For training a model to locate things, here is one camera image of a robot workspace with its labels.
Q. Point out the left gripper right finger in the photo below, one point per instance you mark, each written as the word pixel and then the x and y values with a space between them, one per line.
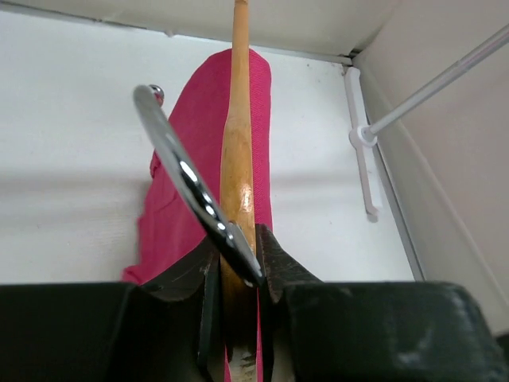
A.
pixel 378 331

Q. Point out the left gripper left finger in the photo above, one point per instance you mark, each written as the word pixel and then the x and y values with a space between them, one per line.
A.
pixel 163 330

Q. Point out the pink trousers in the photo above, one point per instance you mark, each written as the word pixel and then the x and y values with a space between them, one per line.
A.
pixel 167 229

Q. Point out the wooden clothes hanger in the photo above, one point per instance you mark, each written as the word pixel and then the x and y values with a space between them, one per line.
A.
pixel 230 220

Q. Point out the white metal clothes rack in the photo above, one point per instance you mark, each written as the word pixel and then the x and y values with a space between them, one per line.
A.
pixel 364 136

